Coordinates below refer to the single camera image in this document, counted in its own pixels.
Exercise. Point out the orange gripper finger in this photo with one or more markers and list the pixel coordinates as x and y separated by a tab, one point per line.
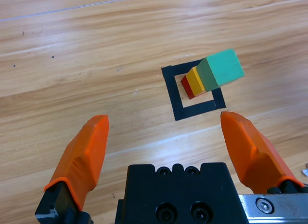
84	156
250	151

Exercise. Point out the yellow wooden block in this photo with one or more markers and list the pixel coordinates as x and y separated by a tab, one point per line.
196	82

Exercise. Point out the green wooden block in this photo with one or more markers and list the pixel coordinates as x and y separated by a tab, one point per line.
221	67

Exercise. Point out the red wooden block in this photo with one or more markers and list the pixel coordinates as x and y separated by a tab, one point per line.
187	88

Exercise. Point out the black tape square outline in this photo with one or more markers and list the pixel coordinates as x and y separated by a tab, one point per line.
175	101

